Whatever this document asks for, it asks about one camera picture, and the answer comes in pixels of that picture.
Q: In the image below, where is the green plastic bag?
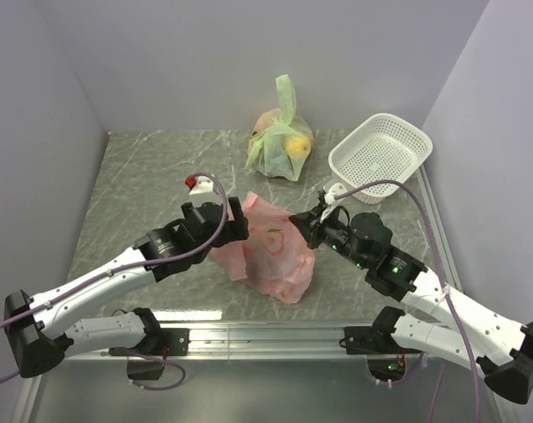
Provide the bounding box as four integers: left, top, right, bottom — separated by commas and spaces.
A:
245, 75, 315, 182

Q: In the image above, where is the orange fruit in green bag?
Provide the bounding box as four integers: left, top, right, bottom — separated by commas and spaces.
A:
251, 108, 282, 137

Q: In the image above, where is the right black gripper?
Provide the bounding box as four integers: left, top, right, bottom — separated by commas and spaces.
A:
289, 202, 369, 269

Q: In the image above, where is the pink plastic bag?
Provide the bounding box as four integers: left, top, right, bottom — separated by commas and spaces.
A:
211, 192, 315, 304

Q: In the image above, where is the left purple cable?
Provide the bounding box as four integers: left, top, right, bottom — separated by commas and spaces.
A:
0, 172, 228, 391

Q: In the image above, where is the white perforated plastic basket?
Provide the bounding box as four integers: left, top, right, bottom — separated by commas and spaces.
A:
324, 113, 433, 190

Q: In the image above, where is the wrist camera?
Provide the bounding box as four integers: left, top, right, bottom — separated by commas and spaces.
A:
185, 175, 220, 207
320, 179, 347, 224

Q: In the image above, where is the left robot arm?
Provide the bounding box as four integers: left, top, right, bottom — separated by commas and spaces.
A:
4, 197, 248, 378

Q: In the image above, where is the aluminium front rail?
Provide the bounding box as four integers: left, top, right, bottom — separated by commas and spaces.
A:
63, 320, 426, 361

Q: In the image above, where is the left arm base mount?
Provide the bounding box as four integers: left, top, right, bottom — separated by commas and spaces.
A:
126, 328, 189, 382

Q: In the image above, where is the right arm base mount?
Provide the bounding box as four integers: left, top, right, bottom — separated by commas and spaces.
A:
338, 326, 425, 389

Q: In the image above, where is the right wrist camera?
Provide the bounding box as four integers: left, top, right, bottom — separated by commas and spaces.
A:
320, 179, 347, 224

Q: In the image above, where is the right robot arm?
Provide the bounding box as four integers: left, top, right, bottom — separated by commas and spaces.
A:
290, 207, 533, 404

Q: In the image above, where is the yellow fruit in green bag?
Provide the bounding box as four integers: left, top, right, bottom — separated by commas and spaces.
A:
284, 136, 311, 160

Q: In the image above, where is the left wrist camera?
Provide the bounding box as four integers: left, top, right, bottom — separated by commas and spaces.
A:
185, 175, 220, 207

